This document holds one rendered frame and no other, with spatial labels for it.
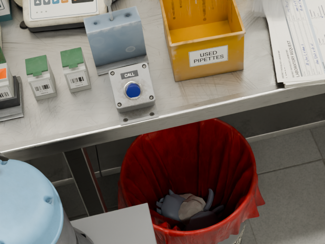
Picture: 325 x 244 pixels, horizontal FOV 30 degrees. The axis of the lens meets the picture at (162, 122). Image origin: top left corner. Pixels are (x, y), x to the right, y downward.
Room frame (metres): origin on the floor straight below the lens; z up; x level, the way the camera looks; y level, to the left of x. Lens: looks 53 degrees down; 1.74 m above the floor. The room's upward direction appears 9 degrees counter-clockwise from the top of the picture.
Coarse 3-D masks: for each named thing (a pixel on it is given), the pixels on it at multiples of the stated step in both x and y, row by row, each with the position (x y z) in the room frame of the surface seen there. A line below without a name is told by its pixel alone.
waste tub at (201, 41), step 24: (168, 0) 0.85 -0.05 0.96; (192, 0) 0.86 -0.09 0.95; (216, 0) 0.86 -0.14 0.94; (168, 24) 0.85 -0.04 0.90; (192, 24) 0.85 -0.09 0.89; (216, 24) 0.85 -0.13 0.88; (240, 24) 0.75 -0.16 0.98; (168, 48) 0.79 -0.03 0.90; (192, 48) 0.73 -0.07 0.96; (216, 48) 0.73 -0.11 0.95; (240, 48) 0.73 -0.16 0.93; (192, 72) 0.73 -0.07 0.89; (216, 72) 0.73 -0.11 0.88
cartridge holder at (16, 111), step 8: (16, 80) 0.77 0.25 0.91; (16, 88) 0.74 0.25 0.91; (16, 96) 0.72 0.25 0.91; (0, 104) 0.72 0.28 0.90; (8, 104) 0.72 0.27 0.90; (16, 104) 0.72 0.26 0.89; (0, 112) 0.71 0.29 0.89; (8, 112) 0.71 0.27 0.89; (16, 112) 0.70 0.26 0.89; (0, 120) 0.70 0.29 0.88
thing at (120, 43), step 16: (96, 16) 0.83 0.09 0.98; (128, 16) 0.82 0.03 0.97; (96, 32) 0.79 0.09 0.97; (112, 32) 0.79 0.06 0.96; (128, 32) 0.80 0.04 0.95; (96, 48) 0.79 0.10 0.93; (112, 48) 0.79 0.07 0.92; (128, 48) 0.79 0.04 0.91; (144, 48) 0.80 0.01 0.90; (96, 64) 0.79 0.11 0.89; (112, 64) 0.79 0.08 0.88; (128, 64) 0.78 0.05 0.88
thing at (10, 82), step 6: (0, 66) 0.76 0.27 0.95; (6, 66) 0.76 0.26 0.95; (0, 72) 0.75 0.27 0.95; (6, 72) 0.75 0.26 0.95; (0, 78) 0.73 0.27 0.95; (6, 78) 0.73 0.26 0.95; (12, 78) 0.76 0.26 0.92; (0, 84) 0.73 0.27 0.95; (6, 84) 0.72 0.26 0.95; (12, 84) 0.74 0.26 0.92; (0, 90) 0.72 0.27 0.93; (6, 90) 0.72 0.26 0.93; (12, 90) 0.73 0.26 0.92; (0, 96) 0.72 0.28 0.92; (6, 96) 0.72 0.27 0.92; (12, 96) 0.72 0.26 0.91
